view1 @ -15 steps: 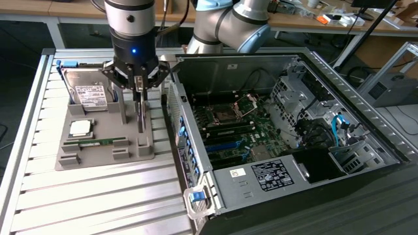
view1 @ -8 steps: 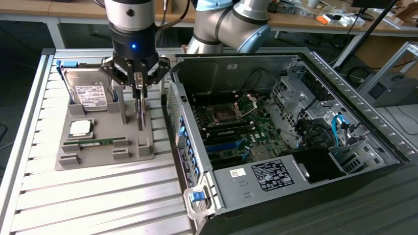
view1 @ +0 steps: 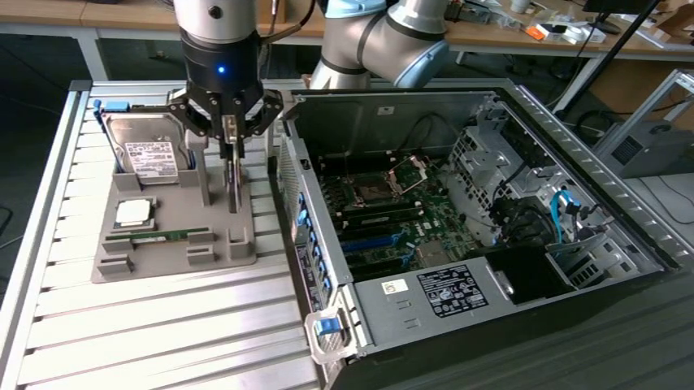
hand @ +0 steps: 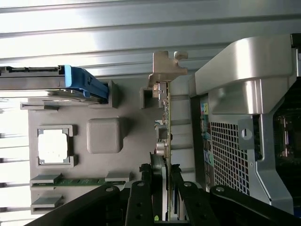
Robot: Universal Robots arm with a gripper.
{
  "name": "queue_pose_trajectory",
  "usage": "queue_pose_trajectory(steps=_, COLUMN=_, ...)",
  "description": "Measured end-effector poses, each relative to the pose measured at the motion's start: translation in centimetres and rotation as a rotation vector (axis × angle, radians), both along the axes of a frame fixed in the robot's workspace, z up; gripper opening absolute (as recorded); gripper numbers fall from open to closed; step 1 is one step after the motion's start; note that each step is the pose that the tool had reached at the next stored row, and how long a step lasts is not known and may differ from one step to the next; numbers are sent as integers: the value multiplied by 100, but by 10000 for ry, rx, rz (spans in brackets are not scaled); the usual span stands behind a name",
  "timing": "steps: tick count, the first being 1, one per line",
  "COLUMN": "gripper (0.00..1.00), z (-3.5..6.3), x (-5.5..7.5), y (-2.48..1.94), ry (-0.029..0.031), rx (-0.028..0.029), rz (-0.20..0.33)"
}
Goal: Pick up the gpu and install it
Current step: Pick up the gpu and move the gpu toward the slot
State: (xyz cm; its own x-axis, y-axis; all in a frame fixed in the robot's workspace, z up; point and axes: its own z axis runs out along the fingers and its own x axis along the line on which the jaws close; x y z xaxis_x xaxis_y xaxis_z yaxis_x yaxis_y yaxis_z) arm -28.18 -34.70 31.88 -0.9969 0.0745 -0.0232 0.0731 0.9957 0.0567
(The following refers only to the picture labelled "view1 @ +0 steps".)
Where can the green RAM stick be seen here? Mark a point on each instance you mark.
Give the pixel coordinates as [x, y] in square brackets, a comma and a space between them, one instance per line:
[163, 234]

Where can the green motherboard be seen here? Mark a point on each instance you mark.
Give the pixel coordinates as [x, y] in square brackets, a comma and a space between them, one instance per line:
[434, 227]

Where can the grey plastic parts rack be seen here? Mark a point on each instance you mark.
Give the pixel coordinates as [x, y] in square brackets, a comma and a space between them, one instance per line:
[179, 243]

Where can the wooden desk with grey frame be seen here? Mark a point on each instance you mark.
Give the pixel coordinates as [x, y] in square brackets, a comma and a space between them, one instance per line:
[135, 20]

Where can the silver hard disk drive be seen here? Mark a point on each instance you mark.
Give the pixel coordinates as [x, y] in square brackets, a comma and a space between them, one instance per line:
[145, 134]

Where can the white flat box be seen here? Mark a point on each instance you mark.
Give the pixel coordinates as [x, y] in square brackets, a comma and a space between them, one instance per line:
[585, 36]

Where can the aluminium profile frame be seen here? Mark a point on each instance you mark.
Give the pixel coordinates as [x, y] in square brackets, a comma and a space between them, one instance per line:
[663, 91]

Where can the brown cardboard piece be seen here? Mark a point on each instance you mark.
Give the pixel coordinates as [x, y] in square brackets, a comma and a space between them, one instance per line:
[678, 24]

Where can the black monitor with stand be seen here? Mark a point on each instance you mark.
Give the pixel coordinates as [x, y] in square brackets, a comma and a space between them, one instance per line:
[605, 26]

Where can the orange and white box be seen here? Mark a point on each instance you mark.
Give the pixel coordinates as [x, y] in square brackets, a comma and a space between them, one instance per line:
[536, 31]

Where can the silver chipset heatsink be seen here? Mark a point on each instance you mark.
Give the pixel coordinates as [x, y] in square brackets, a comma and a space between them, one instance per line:
[434, 252]

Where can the open metal socket cover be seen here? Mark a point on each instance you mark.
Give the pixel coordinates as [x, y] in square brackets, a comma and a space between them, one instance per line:
[391, 180]

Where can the open grey PC case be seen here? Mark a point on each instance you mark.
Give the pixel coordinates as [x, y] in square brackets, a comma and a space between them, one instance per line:
[324, 227]

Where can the blue expansion slot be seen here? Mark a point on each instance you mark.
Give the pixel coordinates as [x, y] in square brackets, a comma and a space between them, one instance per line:
[368, 243]

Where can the metal disk bay bracket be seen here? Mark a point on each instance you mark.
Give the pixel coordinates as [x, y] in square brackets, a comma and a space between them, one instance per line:
[585, 260]

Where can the thin metal locking lever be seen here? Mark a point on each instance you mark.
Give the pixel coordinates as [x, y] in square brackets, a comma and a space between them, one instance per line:
[347, 162]

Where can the blue case latch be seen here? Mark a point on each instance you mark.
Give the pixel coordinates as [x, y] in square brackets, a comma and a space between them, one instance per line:
[327, 326]

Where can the white cup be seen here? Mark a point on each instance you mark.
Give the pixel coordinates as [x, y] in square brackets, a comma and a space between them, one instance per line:
[520, 5]

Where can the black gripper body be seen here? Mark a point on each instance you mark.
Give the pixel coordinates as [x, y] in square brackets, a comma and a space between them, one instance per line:
[222, 61]

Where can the silver CPU chip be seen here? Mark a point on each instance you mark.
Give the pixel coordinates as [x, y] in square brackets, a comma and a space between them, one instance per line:
[132, 211]

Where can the graphics card with black cooler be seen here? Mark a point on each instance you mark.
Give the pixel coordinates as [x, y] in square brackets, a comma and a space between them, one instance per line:
[234, 191]

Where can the silver power supply unit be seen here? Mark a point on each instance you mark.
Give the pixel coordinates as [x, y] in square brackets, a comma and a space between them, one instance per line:
[390, 313]

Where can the black installed RAM stick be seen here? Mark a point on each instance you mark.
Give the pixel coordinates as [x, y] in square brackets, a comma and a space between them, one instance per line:
[379, 219]

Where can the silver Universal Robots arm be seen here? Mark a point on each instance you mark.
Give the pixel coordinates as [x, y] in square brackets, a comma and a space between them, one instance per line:
[216, 16]

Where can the brown cardboard box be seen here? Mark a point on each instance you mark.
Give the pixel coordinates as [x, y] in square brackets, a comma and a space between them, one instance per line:
[268, 16]

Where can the CPU socket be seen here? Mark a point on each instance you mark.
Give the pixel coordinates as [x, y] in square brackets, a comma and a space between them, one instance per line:
[374, 191]

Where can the grey metal device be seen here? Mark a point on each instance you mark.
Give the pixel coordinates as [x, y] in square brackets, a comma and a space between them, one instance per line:
[476, 14]

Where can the grey computer tower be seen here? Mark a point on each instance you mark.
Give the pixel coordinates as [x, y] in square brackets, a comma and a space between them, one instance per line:
[655, 154]

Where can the perforated metal drive cage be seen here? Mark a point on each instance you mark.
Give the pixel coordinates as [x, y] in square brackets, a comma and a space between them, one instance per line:
[476, 154]

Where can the black tripod pole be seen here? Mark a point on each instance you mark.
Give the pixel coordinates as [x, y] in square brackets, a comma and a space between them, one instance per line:
[613, 53]

